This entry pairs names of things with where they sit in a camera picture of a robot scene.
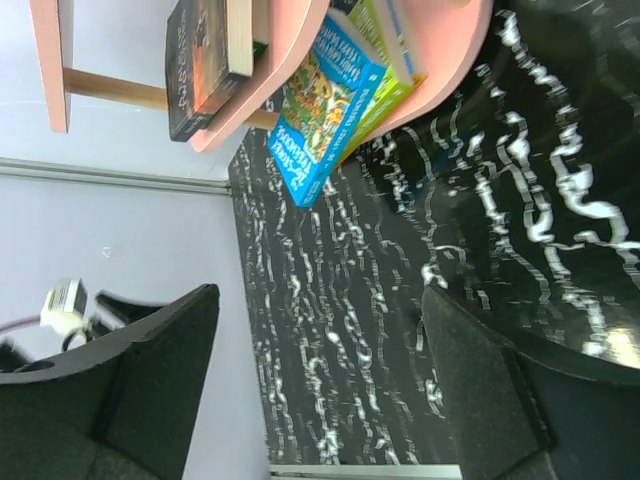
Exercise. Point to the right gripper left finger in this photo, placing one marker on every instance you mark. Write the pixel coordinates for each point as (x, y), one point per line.
(123, 405)

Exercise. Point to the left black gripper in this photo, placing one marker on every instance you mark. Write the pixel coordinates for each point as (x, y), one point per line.
(107, 312)

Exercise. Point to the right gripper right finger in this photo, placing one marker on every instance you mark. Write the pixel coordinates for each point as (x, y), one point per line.
(523, 407)

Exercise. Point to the dark tale of two cities book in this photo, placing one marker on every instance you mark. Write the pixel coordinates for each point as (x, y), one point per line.
(208, 55)

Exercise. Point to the green 104-storey treehouse book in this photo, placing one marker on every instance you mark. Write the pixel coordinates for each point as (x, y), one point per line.
(258, 49)

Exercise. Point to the blue 26-storey treehouse book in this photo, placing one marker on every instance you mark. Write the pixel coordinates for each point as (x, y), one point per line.
(323, 102)

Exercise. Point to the yellow-green 65-storey treehouse book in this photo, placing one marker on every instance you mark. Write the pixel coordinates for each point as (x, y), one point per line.
(390, 93)

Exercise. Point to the blue back-cover treehouse book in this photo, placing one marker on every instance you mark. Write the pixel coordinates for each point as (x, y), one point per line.
(385, 25)

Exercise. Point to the black marble mat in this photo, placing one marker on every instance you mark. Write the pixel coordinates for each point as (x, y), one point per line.
(519, 194)

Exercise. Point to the aluminium mounting rail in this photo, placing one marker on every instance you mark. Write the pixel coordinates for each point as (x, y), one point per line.
(343, 471)

